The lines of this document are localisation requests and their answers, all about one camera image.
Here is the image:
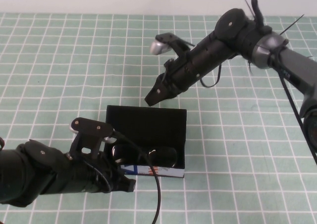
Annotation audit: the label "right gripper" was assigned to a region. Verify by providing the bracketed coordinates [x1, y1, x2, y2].
[145, 52, 206, 108]

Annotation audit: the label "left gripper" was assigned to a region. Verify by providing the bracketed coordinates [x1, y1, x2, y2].
[58, 152, 137, 194]

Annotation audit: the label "black printed glasses case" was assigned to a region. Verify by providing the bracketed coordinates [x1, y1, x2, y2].
[105, 105, 187, 179]

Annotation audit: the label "black framed glasses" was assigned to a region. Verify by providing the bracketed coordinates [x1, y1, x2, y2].
[111, 144, 178, 168]

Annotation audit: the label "green white checked tablecloth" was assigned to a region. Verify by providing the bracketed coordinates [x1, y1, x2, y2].
[0, 12, 317, 224]

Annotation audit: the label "left camera cable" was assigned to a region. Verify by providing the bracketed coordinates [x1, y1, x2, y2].
[81, 130, 162, 224]

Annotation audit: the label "camera cable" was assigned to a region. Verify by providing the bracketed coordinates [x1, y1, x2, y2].
[81, 130, 162, 224]
[200, 61, 223, 88]

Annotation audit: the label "right camera mount bracket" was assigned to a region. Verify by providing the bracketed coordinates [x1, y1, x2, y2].
[168, 37, 196, 61]

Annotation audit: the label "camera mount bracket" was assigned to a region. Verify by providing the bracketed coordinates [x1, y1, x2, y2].
[168, 37, 196, 61]
[70, 117, 114, 160]

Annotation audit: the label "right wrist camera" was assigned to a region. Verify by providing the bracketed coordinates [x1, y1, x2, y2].
[150, 32, 179, 56]

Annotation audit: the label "left camera mount bracket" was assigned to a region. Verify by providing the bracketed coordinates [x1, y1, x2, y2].
[70, 117, 114, 160]

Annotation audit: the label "right camera cable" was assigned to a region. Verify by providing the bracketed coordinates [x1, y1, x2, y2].
[200, 61, 223, 88]

